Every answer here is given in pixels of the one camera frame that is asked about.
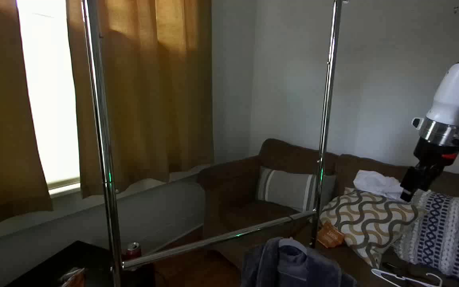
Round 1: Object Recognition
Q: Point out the red soda can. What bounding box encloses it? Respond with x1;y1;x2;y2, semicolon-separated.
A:
125;241;144;261

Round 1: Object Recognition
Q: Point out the chrome garment rack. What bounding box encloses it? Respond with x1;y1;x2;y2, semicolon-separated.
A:
79;0;346;287

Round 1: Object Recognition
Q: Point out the black low table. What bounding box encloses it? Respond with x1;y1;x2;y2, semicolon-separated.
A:
5;239;157;287

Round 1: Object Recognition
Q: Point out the white crumpled cloth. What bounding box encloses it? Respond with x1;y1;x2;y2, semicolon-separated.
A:
353;169;417;204

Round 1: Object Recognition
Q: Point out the bright window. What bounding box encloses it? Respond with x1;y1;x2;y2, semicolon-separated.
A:
17;0;83;198

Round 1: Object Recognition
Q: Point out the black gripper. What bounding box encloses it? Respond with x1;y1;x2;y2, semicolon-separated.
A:
399;135;459;204

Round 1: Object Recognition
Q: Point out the brown sofa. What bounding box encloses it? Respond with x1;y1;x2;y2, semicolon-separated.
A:
197;137;459;287

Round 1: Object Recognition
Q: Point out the narrow mustard curtain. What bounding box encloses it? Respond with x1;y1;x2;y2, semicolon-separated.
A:
0;0;55;241

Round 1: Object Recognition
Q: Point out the navy white patterned pillow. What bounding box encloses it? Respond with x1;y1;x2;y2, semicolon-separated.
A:
394;188;459;287

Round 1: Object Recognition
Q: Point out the grey striped pillow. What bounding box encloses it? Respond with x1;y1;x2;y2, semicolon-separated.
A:
256;166;338;213

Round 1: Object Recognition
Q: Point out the white red packet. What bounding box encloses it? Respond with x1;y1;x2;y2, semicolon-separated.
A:
60;266;88;287

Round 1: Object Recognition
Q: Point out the wavy pattern pillow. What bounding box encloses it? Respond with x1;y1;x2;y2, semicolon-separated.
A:
319;185;420;269

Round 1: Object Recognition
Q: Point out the orange flat packet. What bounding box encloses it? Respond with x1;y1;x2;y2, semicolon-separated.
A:
316;221;346;250

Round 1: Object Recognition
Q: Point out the wide mustard curtain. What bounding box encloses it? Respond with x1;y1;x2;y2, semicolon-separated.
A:
66;0;214;199

